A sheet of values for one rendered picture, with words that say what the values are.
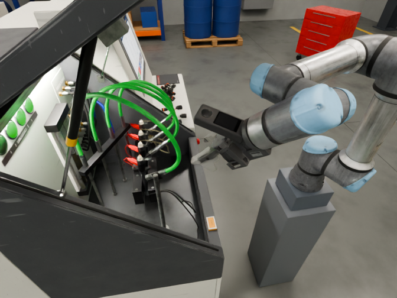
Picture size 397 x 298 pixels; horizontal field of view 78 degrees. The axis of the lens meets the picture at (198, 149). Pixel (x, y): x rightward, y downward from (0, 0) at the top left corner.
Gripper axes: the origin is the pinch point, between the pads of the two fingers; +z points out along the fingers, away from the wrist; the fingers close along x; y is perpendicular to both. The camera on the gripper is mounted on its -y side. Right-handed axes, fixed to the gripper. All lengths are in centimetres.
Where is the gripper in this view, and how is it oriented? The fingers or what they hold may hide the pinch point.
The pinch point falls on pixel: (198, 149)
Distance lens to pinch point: 65.8
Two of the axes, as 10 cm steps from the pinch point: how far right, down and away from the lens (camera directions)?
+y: 7.1, 6.4, 2.9
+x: 4.5, -7.3, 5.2
